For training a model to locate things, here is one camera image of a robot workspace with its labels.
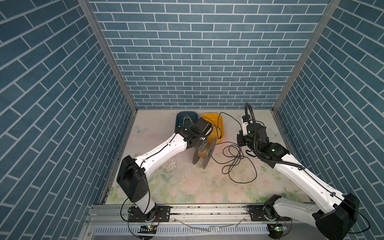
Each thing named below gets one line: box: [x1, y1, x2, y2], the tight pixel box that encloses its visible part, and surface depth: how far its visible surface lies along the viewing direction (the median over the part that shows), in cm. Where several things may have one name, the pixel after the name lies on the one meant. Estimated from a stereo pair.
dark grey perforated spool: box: [192, 137, 218, 169], surface depth 86 cm
